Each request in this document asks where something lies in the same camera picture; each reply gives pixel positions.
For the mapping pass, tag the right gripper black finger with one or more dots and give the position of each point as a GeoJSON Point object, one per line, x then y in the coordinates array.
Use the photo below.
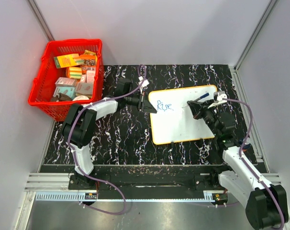
{"type": "Point", "coordinates": [198, 113]}
{"type": "Point", "coordinates": [198, 104]}

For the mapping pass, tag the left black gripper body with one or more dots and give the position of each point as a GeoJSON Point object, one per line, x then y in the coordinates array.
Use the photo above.
{"type": "Point", "coordinates": [140, 104]}

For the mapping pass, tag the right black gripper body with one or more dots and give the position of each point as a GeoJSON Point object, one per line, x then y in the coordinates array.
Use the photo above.
{"type": "Point", "coordinates": [209, 116]}

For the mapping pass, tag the white marker pen blue cap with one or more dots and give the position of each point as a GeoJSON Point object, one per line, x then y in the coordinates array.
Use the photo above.
{"type": "Point", "coordinates": [200, 97]}

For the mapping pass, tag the white board with orange frame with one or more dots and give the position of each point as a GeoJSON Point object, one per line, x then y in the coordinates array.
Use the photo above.
{"type": "Point", "coordinates": [174, 121]}

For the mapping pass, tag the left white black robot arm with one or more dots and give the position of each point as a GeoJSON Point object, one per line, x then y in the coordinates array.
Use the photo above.
{"type": "Point", "coordinates": [79, 125]}

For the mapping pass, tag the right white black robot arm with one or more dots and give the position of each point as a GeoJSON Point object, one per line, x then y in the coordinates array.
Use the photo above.
{"type": "Point", "coordinates": [265, 204]}

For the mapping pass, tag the small blue orange bottle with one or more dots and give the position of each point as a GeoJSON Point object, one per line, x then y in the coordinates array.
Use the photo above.
{"type": "Point", "coordinates": [246, 145]}

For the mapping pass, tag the pink white box in basket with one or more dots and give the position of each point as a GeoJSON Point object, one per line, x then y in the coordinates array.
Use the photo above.
{"type": "Point", "coordinates": [90, 74]}

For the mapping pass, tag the brown pink box in basket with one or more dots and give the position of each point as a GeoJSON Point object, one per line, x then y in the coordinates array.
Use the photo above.
{"type": "Point", "coordinates": [83, 88]}

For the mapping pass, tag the white round lid in basket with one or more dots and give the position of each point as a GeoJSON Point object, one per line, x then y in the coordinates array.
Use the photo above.
{"type": "Point", "coordinates": [81, 98]}

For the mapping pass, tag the orange snack packet in basket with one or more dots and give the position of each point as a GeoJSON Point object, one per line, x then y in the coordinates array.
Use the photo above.
{"type": "Point", "coordinates": [89, 58]}

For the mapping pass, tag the teal box in basket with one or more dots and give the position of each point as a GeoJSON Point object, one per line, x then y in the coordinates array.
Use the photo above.
{"type": "Point", "coordinates": [68, 91]}

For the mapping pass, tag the striped yellow orange sponge pack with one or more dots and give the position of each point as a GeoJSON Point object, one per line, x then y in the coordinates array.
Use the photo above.
{"type": "Point", "coordinates": [74, 72]}

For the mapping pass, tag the red plastic shopping basket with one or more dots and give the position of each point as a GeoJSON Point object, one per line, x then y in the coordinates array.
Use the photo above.
{"type": "Point", "coordinates": [44, 83]}

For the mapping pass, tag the yellow green box in basket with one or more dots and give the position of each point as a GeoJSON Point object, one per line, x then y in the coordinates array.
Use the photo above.
{"type": "Point", "coordinates": [65, 61]}

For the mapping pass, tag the grey pink box in basket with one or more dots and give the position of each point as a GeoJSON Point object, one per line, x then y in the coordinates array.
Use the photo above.
{"type": "Point", "coordinates": [65, 82]}

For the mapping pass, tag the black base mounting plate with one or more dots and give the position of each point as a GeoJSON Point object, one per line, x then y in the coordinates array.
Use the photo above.
{"type": "Point", "coordinates": [149, 182]}

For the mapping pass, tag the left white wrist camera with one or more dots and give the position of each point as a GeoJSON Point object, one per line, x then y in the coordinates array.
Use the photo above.
{"type": "Point", "coordinates": [143, 82]}

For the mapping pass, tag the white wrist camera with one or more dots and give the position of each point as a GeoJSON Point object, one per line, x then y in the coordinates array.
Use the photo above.
{"type": "Point", "coordinates": [218, 99]}
{"type": "Point", "coordinates": [143, 82]}

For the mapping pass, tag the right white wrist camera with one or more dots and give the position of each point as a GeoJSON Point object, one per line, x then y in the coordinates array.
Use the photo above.
{"type": "Point", "coordinates": [218, 99]}

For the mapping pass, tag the grey slotted cable duct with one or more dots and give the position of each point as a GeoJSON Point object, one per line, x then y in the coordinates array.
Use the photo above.
{"type": "Point", "coordinates": [66, 196]}

